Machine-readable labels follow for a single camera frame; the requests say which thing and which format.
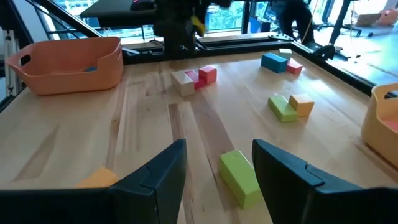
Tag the orange-red wooden block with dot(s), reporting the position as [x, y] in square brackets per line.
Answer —
[198, 82]

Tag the red wooden block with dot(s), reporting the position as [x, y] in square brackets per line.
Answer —
[208, 75]

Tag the orange plastic bin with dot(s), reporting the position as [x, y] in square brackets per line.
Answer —
[62, 81]

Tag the thick orange wooden block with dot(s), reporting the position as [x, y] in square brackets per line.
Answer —
[99, 180]

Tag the small orange cube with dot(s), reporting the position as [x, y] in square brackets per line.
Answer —
[302, 105]

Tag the cardboard box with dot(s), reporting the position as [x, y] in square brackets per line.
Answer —
[368, 19]

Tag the black floor equipment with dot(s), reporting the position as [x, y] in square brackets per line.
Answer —
[293, 18]

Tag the blue wooden block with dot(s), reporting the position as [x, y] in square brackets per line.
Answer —
[273, 63]

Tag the small orange-red cube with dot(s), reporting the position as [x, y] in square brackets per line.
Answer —
[294, 67]

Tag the grey side desk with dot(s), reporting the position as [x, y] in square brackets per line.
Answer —
[118, 12]

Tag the yellow plastic bin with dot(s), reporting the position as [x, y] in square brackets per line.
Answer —
[376, 130]

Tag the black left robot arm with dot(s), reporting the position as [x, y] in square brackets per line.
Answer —
[177, 34]

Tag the small mint green cube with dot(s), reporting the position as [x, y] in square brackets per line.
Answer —
[286, 53]

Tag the cream white wooden block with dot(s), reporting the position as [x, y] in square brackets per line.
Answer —
[183, 85]

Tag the black tripod leg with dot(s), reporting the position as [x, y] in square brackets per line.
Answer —
[340, 21]

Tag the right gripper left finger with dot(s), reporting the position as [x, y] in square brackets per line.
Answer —
[140, 202]

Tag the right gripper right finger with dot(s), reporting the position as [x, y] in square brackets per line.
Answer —
[311, 202]

